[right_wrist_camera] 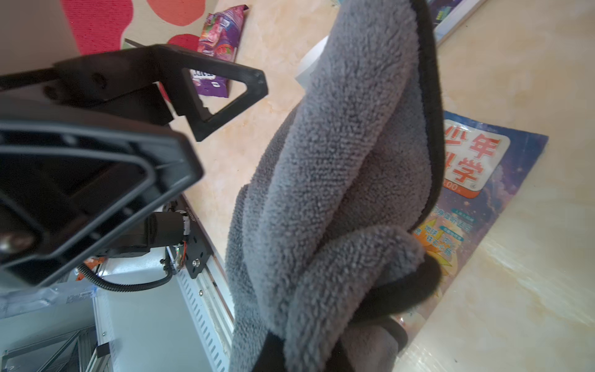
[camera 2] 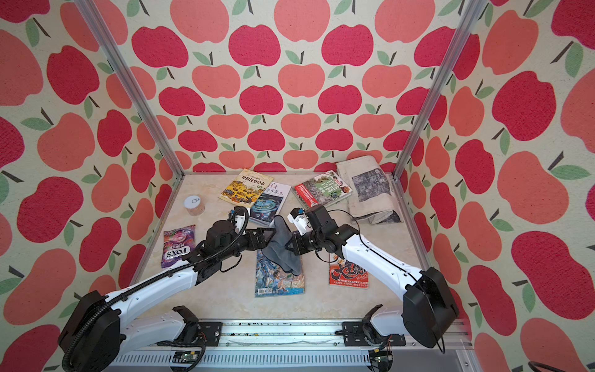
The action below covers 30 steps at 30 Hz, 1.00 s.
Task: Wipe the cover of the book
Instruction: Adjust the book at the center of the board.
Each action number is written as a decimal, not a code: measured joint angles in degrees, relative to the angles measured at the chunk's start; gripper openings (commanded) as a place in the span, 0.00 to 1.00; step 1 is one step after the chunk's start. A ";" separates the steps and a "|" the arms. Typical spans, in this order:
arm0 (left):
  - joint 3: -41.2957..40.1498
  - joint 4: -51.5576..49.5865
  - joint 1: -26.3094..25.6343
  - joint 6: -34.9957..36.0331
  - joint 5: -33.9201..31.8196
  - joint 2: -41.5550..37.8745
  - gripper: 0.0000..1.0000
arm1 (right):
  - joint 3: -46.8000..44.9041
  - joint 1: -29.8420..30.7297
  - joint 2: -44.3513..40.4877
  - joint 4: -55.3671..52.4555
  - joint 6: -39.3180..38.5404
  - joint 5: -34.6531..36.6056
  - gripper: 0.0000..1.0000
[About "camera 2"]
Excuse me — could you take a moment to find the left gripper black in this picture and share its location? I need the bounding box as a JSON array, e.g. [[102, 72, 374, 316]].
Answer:
[[218, 226, 277, 262]]

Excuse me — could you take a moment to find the grey microfibre cloth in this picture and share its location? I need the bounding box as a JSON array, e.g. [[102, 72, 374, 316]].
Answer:
[[262, 215, 303, 276]]

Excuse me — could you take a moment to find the blue sunflower magazine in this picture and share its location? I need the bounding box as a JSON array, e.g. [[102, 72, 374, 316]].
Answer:
[[255, 250, 305, 298]]

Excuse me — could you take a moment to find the red manga book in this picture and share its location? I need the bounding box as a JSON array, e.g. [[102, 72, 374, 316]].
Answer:
[[329, 257, 369, 288]]

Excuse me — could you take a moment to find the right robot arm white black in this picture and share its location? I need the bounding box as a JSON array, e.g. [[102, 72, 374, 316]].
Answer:
[[286, 209, 460, 350]]

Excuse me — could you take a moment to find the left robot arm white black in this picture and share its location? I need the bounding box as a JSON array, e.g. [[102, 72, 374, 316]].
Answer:
[[58, 211, 277, 371]]

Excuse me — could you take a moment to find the blue science book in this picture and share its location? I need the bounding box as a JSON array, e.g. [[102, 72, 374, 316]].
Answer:
[[249, 182, 291, 226]]

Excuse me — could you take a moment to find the yellow picture book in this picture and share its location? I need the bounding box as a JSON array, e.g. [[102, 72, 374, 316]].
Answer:
[[218, 169, 274, 209]]

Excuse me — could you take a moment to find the red green book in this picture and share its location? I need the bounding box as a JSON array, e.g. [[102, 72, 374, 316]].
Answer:
[[292, 170, 353, 209]]

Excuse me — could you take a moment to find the white round tape roll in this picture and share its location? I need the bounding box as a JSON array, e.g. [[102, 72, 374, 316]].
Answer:
[[184, 195, 205, 216]]

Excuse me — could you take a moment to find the purple candy bag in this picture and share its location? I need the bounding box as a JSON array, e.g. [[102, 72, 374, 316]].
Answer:
[[161, 225, 195, 268]]

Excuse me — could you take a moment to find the folded newspaper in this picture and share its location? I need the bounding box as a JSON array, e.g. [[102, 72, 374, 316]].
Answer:
[[336, 155, 401, 225]]

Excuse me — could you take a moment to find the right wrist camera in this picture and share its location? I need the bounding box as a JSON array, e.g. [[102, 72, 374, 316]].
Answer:
[[288, 208, 312, 236]]

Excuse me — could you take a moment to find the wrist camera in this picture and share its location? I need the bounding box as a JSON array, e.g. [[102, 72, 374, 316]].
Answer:
[[288, 208, 312, 236], [228, 209, 246, 234]]

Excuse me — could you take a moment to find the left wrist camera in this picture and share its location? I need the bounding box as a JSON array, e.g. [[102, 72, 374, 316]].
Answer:
[[228, 209, 246, 234]]

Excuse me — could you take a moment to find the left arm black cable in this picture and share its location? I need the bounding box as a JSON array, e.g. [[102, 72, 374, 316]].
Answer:
[[62, 205, 250, 368]]

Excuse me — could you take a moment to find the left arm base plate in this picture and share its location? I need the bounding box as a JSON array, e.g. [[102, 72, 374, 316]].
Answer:
[[156, 320, 223, 348]]

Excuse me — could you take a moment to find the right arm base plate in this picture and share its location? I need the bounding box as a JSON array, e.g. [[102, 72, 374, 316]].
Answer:
[[335, 321, 407, 348]]

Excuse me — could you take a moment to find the aluminium front rail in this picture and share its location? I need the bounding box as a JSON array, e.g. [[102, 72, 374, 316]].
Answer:
[[103, 319, 481, 371]]

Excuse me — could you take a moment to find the left aluminium frame post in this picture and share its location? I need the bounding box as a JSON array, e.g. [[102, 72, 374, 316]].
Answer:
[[74, 1, 184, 180]]

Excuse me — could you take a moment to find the aluminium frame post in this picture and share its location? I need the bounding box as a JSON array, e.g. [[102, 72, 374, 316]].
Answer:
[[392, 0, 488, 182], [74, 1, 184, 180]]

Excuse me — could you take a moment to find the right aluminium frame post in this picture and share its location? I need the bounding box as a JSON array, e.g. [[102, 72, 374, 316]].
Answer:
[[392, 0, 488, 182]]

